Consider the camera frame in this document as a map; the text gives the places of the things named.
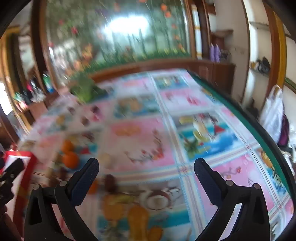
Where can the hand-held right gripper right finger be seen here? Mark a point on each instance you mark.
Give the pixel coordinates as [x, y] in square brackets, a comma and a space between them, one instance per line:
[208, 183]

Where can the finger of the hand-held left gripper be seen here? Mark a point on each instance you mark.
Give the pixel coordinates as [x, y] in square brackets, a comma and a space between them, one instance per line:
[12, 170]

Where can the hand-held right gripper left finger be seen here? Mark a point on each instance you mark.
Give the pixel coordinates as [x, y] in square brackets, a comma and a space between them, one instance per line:
[85, 180]

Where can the dark red date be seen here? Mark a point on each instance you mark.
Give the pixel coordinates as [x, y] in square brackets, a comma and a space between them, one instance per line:
[110, 183]

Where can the red cardboard box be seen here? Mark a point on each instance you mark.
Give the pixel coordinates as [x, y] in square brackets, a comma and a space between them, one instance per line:
[22, 183]

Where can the orange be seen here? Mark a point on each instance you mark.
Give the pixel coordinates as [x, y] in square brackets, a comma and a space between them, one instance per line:
[71, 160]
[67, 146]

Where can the fruit printed tablecloth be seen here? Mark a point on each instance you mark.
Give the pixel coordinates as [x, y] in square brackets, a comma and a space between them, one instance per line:
[143, 139]

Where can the green bok choy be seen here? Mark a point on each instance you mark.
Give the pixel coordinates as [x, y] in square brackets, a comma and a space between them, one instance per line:
[85, 89]

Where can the purple bag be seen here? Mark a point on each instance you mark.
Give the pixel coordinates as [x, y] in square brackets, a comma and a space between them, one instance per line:
[284, 131]

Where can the green bottle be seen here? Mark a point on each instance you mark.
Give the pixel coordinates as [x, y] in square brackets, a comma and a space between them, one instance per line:
[47, 81]

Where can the white plastic bag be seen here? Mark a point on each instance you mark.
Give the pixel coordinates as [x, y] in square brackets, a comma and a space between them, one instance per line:
[272, 111]

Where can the wooden sideboard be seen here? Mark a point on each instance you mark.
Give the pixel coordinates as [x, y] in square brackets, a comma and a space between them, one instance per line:
[208, 71]

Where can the purple bottle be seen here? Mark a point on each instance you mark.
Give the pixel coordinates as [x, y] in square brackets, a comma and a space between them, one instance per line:
[217, 53]
[211, 52]

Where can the black shoes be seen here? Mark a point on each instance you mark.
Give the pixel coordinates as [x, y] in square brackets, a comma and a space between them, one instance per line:
[263, 65]

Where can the flower painted glass panel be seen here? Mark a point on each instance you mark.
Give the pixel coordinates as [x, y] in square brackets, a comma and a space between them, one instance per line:
[120, 32]

